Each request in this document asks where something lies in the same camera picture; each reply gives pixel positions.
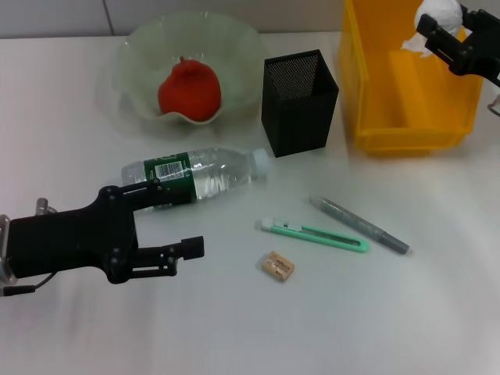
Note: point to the white paper ball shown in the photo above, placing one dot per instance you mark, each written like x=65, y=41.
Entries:
x=441, y=11

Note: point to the yellow plastic bin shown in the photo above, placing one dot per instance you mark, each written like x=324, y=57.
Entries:
x=390, y=97

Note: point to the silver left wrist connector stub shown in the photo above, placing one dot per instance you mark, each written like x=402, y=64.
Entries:
x=45, y=206

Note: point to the grey pen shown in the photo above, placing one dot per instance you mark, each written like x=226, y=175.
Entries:
x=359, y=224

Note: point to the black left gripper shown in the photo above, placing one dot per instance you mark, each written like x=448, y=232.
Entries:
x=70, y=242

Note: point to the clear green-label water bottle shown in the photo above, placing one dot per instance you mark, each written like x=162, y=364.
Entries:
x=218, y=172

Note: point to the red-orange fruit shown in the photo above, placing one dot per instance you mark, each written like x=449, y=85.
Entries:
x=191, y=91

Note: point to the translucent green fruit plate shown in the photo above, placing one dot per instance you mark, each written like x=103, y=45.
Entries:
x=238, y=58

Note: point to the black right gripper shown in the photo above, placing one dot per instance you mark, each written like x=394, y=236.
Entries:
x=482, y=47

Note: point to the black mesh pen holder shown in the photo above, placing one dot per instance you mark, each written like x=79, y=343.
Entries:
x=301, y=117

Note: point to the green utility knife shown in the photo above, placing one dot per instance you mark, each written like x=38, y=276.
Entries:
x=312, y=233

